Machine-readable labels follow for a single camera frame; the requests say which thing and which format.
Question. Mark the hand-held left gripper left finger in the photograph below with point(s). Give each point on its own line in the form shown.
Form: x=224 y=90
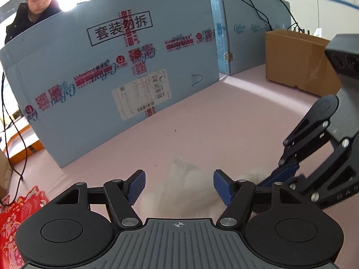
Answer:
x=135 y=187

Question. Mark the orange-edged white board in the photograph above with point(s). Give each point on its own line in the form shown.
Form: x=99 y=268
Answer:
x=19 y=145

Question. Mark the large light blue cardboard box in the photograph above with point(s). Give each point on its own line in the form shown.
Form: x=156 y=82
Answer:
x=84 y=112

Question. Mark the red floral fabric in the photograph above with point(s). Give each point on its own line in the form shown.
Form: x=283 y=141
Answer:
x=11 y=229

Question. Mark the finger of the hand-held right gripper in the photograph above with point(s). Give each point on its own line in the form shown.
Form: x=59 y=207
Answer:
x=333 y=157
x=283 y=173

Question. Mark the plain brown cardboard box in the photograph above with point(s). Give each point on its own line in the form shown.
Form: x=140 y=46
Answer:
x=291 y=61

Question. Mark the white cloth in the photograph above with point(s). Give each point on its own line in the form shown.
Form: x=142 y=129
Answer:
x=193 y=185

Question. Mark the taped brown cardboard box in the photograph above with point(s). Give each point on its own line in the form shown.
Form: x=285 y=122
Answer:
x=3 y=173

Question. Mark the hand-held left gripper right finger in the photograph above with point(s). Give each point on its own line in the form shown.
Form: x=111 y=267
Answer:
x=223 y=187

